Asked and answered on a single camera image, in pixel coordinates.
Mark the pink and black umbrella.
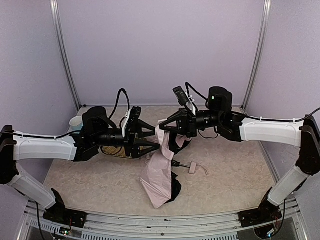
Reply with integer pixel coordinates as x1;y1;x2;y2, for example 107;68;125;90
139;124;210;210

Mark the aluminium front rail base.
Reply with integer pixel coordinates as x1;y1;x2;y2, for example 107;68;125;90
15;198;308;240

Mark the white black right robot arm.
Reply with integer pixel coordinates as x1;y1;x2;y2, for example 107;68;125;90
159;86;320;207

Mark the light blue mug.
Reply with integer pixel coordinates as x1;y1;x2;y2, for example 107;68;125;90
69;116;83;131

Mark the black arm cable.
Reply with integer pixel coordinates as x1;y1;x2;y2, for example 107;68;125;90
184;82;320;124
0;87;131;140

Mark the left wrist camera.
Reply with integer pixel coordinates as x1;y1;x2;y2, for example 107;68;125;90
120;106;142;138

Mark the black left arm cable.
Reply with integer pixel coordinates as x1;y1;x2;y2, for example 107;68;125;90
0;87;131;140

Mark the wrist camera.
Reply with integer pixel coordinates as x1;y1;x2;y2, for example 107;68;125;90
172;86;198;116
120;106;142;138

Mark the woven bamboo tray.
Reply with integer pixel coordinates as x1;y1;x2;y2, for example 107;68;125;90
100;146;132;159

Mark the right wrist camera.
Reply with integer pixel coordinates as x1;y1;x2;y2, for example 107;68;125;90
172;86;198;116

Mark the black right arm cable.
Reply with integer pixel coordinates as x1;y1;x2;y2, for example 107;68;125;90
184;82;320;124

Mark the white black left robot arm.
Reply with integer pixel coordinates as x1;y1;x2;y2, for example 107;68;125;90
0;106;160;212

